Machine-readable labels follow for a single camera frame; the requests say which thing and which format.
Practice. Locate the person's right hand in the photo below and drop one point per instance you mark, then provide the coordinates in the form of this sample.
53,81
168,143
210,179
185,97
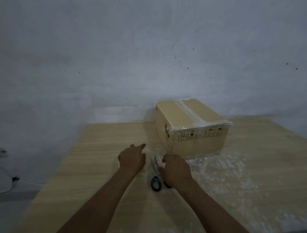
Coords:
176,170

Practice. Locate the brown cardboard box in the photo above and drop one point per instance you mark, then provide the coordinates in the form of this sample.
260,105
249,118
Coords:
192,112

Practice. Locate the person's left hand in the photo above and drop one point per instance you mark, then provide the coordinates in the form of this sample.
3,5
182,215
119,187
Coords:
133,159

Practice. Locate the person's left forearm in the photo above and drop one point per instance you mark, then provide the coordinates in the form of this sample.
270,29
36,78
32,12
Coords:
96,206

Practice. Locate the person's right forearm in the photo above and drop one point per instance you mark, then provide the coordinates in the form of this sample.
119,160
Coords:
211,211

